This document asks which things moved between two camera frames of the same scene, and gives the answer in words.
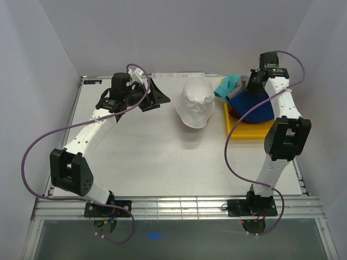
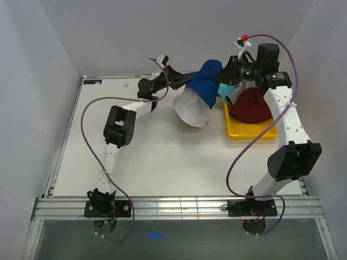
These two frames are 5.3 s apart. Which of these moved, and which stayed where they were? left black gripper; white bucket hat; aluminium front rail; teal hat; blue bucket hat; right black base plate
Moved: blue bucket hat; left black gripper
Stayed: white bucket hat; aluminium front rail; teal hat; right black base plate
